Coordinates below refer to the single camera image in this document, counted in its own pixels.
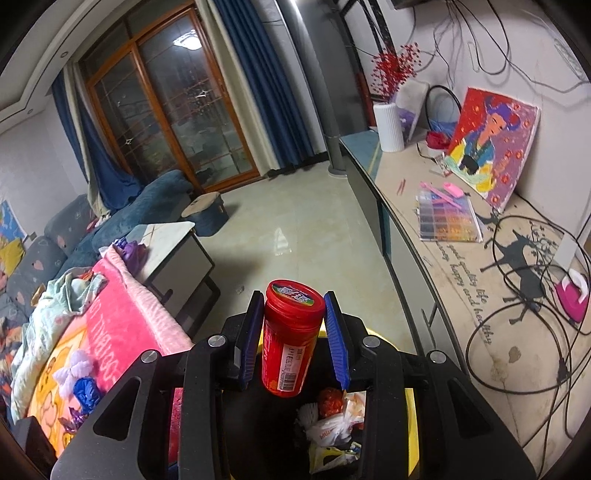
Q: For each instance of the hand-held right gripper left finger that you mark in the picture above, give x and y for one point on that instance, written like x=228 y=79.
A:
x=253 y=332

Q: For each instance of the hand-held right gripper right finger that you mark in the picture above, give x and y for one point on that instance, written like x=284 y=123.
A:
x=334 y=337

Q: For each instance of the red plastic bottle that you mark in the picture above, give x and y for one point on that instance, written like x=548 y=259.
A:
x=288 y=341

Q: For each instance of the yellow snack bag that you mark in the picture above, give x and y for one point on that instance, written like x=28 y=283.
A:
x=330 y=459

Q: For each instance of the red crumpled wrapper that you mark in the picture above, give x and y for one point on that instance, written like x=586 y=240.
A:
x=330 y=400

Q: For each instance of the white plastic wrapper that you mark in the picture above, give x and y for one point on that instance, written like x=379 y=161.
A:
x=355 y=406

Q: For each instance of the white red print plastic bag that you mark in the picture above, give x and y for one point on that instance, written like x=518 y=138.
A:
x=330 y=429

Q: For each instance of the white top coffee table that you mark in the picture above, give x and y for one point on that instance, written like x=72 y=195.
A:
x=180 y=267

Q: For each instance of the black bin liner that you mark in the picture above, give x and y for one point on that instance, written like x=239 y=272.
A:
x=272 y=438

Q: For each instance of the round blue footstool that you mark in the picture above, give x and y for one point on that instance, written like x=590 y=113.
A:
x=205 y=214

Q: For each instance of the grey television cabinet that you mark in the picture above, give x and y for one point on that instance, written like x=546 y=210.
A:
x=461 y=300

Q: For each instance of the pink printed blanket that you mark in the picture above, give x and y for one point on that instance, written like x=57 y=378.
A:
x=120 y=323

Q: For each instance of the purple plastic bag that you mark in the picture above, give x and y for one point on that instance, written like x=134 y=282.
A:
x=134 y=254

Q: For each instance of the colourful bead box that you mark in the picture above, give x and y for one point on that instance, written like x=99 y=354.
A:
x=448 y=221

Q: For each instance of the blue covered sofa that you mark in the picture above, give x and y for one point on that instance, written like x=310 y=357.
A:
x=157 y=194

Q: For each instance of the blue foil wrapper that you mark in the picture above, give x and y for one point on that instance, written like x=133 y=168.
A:
x=86 y=393

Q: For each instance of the purple yarn bundle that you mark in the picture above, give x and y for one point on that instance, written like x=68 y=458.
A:
x=76 y=367

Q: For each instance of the purple foil wrapper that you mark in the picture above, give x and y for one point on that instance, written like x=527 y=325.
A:
x=77 y=420

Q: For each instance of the green cartoon quilt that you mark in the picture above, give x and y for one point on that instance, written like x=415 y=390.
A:
x=55 y=300

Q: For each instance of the white ribbed vase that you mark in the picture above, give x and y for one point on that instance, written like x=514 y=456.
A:
x=388 y=129

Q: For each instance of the blue curtain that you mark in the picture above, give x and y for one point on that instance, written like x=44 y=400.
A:
x=106 y=175
x=268 y=92

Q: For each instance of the wooden framed glass door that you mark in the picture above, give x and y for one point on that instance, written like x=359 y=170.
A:
x=184 y=106

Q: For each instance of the pink mini iron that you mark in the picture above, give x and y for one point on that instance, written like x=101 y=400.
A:
x=570 y=300

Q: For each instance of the white gift bag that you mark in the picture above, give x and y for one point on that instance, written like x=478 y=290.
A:
x=413 y=106

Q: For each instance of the silver standing air conditioner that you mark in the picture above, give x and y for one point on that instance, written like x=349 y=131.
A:
x=318 y=92

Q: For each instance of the colourful portrait painting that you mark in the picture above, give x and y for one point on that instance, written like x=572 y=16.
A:
x=494 y=147

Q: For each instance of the white power adapter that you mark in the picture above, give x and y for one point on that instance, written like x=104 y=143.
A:
x=567 y=251

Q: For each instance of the red flower sprigs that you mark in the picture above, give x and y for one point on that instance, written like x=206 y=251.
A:
x=392 y=69

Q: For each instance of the colourful wall picture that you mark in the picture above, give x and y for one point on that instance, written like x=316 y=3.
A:
x=11 y=240

